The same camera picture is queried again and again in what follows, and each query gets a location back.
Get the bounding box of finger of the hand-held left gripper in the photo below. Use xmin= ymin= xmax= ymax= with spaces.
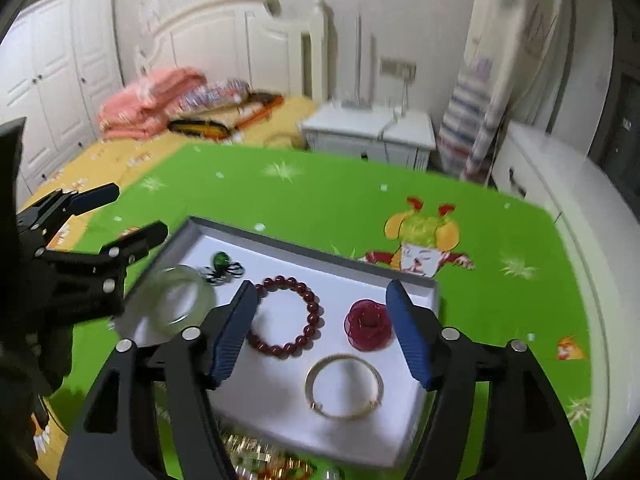
xmin=47 ymin=183 xmax=121 ymax=218
xmin=97 ymin=220 xmax=169 ymax=266

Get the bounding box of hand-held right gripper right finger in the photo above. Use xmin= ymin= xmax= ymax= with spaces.
xmin=385 ymin=280 xmax=587 ymax=480

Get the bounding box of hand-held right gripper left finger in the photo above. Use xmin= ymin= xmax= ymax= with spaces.
xmin=56 ymin=280 xmax=261 ymax=480

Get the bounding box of red mesh flower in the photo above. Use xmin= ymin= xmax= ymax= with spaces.
xmin=343 ymin=299 xmax=394 ymax=351

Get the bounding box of pale green jade bangle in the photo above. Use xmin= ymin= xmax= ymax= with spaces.
xmin=114 ymin=265 xmax=217 ymax=333

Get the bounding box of grey cardboard box tray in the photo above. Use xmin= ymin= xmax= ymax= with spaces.
xmin=114 ymin=216 xmax=441 ymax=466

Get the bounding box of dark red bead bracelet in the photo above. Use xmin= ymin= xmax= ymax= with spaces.
xmin=246 ymin=275 xmax=325 ymax=360

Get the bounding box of thin gold bangle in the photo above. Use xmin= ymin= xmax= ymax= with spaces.
xmin=305 ymin=354 xmax=385 ymax=407

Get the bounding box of yellow floral bedsheet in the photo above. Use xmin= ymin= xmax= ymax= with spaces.
xmin=15 ymin=95 xmax=321 ymax=461

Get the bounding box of folded pink quilt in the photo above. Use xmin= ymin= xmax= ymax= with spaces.
xmin=96 ymin=67 xmax=207 ymax=141

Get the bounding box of white wardrobe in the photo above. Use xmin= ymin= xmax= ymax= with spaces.
xmin=0 ymin=0 xmax=123 ymax=193

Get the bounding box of pile of gold jewellery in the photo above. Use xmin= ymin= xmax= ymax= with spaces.
xmin=235 ymin=452 xmax=321 ymax=480

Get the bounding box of patterned round pillow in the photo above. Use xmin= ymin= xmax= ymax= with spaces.
xmin=177 ymin=77 xmax=251 ymax=111

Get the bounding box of green printed cloth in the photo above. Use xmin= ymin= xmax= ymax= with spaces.
xmin=47 ymin=142 xmax=601 ymax=480

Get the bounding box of white bed headboard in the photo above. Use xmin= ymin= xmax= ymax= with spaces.
xmin=134 ymin=0 xmax=331 ymax=101

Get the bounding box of white low cabinet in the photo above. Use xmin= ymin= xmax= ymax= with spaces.
xmin=492 ymin=122 xmax=621 ymax=361

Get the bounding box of white nightstand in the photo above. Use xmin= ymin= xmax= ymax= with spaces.
xmin=299 ymin=101 xmax=437 ymax=171

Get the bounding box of printed curtain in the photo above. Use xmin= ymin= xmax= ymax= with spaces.
xmin=439 ymin=0 xmax=566 ymax=181

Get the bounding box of chunky gold bracelet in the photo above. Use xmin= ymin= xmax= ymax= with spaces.
xmin=220 ymin=432 xmax=275 ymax=463

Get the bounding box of white charger cable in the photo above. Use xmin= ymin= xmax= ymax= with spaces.
xmin=380 ymin=77 xmax=413 ymax=136

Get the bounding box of wall socket plate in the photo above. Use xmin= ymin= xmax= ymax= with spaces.
xmin=379 ymin=57 xmax=417 ymax=80

